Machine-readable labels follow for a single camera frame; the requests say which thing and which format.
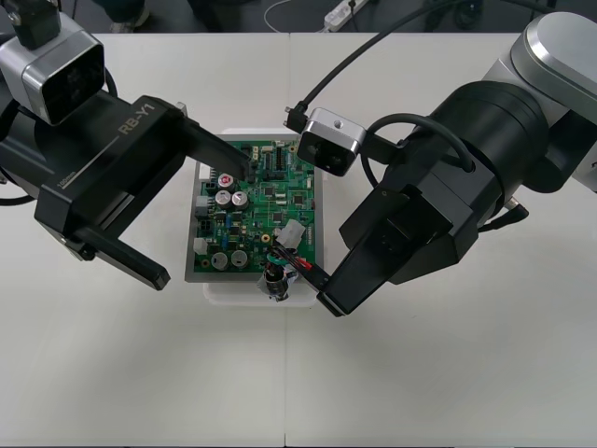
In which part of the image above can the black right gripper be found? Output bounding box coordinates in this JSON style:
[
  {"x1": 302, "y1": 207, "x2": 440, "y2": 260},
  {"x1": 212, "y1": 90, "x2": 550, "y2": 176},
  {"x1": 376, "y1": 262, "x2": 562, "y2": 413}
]
[{"x1": 316, "y1": 162, "x2": 507, "y2": 318}]

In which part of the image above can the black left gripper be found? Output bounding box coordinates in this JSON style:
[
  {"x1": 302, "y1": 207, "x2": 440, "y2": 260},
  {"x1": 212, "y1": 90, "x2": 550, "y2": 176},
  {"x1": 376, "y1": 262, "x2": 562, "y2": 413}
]
[{"x1": 32, "y1": 92, "x2": 250, "y2": 293}]

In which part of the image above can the cable bundle with metal plug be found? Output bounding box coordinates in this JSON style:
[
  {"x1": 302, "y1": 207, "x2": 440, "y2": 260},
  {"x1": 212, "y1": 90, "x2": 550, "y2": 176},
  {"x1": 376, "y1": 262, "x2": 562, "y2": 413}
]
[{"x1": 257, "y1": 217, "x2": 330, "y2": 303}]

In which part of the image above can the person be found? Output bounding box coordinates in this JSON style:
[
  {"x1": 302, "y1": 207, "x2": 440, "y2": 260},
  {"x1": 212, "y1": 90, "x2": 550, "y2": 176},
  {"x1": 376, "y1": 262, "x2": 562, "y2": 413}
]
[{"x1": 100, "y1": 0, "x2": 153, "y2": 34}]

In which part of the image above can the white power strip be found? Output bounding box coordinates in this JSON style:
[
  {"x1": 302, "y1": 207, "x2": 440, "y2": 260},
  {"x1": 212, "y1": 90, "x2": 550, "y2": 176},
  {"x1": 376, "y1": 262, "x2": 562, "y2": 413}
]
[{"x1": 324, "y1": 0, "x2": 369, "y2": 33}]

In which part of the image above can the green circuit board grey frame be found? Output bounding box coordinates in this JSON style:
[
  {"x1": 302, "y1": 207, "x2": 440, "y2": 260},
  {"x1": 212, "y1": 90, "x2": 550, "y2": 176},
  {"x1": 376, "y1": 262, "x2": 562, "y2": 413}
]
[{"x1": 185, "y1": 133, "x2": 326, "y2": 284}]

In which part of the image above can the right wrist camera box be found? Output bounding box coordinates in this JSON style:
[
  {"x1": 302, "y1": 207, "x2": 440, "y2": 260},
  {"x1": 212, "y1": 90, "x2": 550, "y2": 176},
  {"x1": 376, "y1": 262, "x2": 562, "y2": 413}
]
[{"x1": 298, "y1": 106, "x2": 369, "y2": 177}]

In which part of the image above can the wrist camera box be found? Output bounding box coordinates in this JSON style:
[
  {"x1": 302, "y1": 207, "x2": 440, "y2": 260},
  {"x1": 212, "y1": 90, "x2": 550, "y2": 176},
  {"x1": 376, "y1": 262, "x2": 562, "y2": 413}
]
[
  {"x1": 298, "y1": 106, "x2": 369, "y2": 177},
  {"x1": 0, "y1": 0, "x2": 106, "y2": 126}
]

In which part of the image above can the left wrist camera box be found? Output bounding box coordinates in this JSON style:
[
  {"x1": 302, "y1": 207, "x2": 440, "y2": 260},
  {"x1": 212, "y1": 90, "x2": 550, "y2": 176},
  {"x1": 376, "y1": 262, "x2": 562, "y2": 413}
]
[{"x1": 0, "y1": 0, "x2": 106, "y2": 126}]

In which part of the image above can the thin white cable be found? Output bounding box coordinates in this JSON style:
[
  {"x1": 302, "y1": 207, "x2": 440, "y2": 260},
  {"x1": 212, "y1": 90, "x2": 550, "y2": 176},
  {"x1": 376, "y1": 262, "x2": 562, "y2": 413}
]
[{"x1": 263, "y1": 0, "x2": 327, "y2": 34}]

